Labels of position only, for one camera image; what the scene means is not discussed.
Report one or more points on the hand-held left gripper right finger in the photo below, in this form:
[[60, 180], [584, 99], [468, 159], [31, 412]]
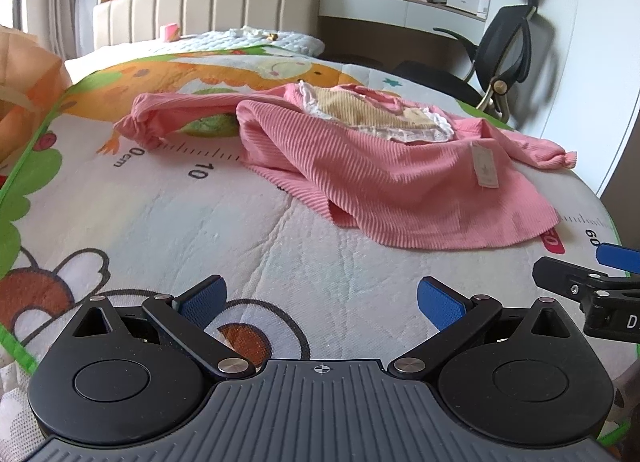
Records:
[[442, 304]]

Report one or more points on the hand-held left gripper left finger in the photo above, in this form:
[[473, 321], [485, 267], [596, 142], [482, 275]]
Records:
[[200, 302]]

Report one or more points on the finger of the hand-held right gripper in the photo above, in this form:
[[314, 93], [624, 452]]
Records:
[[560, 274], [620, 258]]

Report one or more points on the pink ribbed knit garment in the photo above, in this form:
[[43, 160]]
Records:
[[395, 177]]

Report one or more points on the cartoon printed blanket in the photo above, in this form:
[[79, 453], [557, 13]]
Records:
[[175, 222]]

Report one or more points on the black office chair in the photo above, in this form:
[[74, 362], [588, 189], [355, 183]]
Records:
[[505, 50]]

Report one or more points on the small pink box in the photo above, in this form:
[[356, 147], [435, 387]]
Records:
[[170, 32]]

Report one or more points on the white quilted pad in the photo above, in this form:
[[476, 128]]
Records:
[[280, 42]]

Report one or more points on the orange cloth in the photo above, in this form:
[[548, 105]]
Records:
[[27, 82]]

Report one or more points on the beige padded headboard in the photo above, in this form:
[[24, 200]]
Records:
[[210, 5]]

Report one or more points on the white desk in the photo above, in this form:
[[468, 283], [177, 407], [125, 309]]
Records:
[[380, 5]]

